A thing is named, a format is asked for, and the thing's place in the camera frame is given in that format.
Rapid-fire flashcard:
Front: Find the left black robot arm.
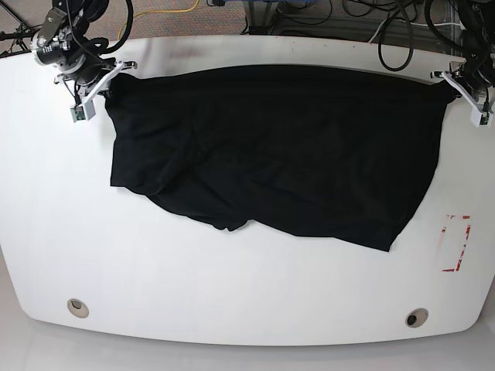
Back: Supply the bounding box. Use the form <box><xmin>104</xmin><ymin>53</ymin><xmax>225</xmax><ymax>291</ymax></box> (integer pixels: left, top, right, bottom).
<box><xmin>424</xmin><ymin>1</ymin><xmax>494</xmax><ymax>119</ymax></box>

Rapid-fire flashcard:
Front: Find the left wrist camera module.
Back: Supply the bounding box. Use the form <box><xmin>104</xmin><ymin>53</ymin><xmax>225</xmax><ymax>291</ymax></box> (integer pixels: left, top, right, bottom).
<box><xmin>470</xmin><ymin>108</ymin><xmax>494</xmax><ymax>128</ymax></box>

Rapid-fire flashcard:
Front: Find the red tape rectangle marker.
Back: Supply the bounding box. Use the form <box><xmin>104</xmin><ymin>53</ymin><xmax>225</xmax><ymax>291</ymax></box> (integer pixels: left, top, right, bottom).
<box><xmin>438</xmin><ymin>215</ymin><xmax>471</xmax><ymax>272</ymax></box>

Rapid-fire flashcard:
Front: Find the yellow cable on floor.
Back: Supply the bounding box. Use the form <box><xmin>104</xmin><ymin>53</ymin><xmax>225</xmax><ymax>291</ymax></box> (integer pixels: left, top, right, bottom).
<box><xmin>118</xmin><ymin>0</ymin><xmax>200</xmax><ymax>40</ymax></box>

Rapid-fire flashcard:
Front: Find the black T-shirt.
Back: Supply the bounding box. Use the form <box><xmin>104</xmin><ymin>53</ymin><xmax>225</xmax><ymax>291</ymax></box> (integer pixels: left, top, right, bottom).
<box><xmin>105</xmin><ymin>65</ymin><xmax>456</xmax><ymax>251</ymax></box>

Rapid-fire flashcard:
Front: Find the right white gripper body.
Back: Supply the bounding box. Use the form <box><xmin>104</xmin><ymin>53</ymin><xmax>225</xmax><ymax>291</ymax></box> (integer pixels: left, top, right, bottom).
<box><xmin>53</xmin><ymin>56</ymin><xmax>137</xmax><ymax>105</ymax></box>

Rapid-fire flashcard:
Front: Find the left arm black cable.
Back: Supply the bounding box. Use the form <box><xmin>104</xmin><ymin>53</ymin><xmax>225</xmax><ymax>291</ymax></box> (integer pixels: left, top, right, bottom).
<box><xmin>377</xmin><ymin>0</ymin><xmax>469</xmax><ymax>73</ymax></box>

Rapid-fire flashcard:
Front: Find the left table cable grommet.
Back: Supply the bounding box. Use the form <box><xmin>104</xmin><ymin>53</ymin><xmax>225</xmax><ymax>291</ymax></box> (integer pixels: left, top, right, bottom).
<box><xmin>67</xmin><ymin>298</ymin><xmax>89</xmax><ymax>318</ymax></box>

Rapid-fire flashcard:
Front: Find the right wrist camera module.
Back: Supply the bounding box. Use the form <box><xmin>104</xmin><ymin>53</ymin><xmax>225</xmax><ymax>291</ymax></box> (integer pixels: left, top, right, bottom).
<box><xmin>70</xmin><ymin>101</ymin><xmax>95</xmax><ymax>123</ymax></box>

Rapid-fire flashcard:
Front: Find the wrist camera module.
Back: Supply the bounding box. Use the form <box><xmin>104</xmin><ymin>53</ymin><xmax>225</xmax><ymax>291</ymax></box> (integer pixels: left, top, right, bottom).
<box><xmin>70</xmin><ymin>101</ymin><xmax>95</xmax><ymax>123</ymax></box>
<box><xmin>470</xmin><ymin>108</ymin><xmax>494</xmax><ymax>128</ymax></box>

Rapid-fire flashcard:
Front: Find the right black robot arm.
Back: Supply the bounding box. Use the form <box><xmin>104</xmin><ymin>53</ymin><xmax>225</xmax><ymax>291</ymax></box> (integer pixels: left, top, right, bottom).
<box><xmin>31</xmin><ymin>0</ymin><xmax>134</xmax><ymax>105</ymax></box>

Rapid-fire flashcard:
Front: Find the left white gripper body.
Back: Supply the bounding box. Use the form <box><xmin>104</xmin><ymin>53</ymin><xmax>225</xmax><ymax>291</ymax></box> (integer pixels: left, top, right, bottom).
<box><xmin>431</xmin><ymin>57</ymin><xmax>494</xmax><ymax>114</ymax></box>

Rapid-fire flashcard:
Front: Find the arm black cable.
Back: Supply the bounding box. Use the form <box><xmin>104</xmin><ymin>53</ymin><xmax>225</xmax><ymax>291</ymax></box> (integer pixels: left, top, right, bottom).
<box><xmin>377</xmin><ymin>0</ymin><xmax>469</xmax><ymax>73</ymax></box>
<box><xmin>83</xmin><ymin>0</ymin><xmax>135</xmax><ymax>59</ymax></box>

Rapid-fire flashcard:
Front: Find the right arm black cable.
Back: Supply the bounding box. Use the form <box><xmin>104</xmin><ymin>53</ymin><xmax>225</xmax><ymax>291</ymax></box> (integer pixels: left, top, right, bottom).
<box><xmin>83</xmin><ymin>0</ymin><xmax>135</xmax><ymax>59</ymax></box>

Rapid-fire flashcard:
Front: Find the right table cable grommet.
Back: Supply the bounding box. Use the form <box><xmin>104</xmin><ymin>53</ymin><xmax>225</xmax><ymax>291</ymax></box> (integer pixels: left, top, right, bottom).
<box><xmin>405</xmin><ymin>308</ymin><xmax>428</xmax><ymax>328</ymax></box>

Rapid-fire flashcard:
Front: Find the black tripod stand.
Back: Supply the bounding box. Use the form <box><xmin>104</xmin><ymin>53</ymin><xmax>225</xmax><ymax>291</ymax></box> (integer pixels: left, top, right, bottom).
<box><xmin>1</xmin><ymin>1</ymin><xmax>42</xmax><ymax>58</ymax></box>

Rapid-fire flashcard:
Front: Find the table cable grommet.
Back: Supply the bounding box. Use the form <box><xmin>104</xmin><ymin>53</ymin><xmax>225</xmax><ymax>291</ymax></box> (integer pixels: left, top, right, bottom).
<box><xmin>405</xmin><ymin>308</ymin><xmax>428</xmax><ymax>328</ymax></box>
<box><xmin>67</xmin><ymin>298</ymin><xmax>89</xmax><ymax>318</ymax></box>

